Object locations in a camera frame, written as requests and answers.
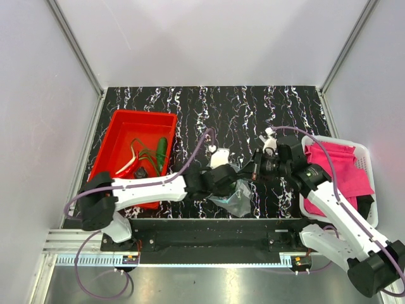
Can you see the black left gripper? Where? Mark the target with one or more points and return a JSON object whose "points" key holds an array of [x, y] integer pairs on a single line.
{"points": [[223, 191]]}

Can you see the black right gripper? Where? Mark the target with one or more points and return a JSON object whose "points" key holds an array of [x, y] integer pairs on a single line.
{"points": [[253, 170]]}

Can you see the clear zip top bag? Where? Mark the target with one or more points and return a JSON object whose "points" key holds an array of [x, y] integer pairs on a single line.
{"points": [[238, 204]]}

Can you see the green fake vegetable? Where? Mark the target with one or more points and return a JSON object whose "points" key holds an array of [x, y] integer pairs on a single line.
{"points": [[161, 153]]}

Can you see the fake green onion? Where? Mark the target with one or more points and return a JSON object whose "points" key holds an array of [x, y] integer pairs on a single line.
{"points": [[144, 154]]}

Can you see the red fake pepper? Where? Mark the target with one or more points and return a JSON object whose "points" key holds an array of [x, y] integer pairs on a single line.
{"points": [[128, 171]]}

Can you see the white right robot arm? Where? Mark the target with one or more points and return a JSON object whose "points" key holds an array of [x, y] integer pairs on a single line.
{"points": [[371, 261]]}

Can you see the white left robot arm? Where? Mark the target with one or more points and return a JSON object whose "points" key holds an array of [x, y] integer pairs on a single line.
{"points": [[103, 197]]}

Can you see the white plastic basket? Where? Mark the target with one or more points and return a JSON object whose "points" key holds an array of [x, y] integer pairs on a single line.
{"points": [[363, 162]]}

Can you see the pink cloth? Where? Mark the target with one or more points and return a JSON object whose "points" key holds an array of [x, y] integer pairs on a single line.
{"points": [[352, 181]]}

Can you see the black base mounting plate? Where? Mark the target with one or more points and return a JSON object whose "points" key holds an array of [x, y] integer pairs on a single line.
{"points": [[211, 241]]}

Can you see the red plastic bin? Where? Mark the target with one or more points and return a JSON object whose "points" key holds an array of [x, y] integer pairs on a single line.
{"points": [[147, 135]]}

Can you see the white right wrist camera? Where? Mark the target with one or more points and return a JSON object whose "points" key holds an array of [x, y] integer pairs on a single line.
{"points": [[269, 141]]}

